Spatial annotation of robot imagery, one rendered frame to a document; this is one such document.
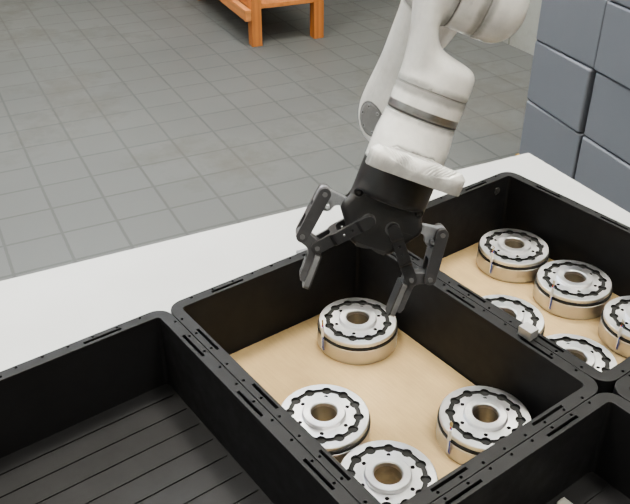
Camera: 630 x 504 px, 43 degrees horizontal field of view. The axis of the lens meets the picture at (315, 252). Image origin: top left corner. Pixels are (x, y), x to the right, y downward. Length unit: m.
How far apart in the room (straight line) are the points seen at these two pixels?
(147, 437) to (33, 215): 2.28
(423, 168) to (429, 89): 0.08
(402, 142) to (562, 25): 2.25
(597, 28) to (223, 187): 1.48
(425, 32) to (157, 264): 0.85
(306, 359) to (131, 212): 2.13
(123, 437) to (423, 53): 0.53
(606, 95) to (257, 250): 1.62
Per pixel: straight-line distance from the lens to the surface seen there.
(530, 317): 1.08
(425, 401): 0.98
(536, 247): 1.23
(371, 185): 0.76
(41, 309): 1.40
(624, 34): 2.72
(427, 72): 0.75
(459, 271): 1.21
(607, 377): 0.90
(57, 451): 0.96
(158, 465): 0.91
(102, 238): 2.95
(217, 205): 3.08
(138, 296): 1.39
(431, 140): 0.75
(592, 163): 2.89
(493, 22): 0.76
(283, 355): 1.03
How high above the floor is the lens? 1.49
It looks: 32 degrees down
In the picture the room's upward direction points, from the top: straight up
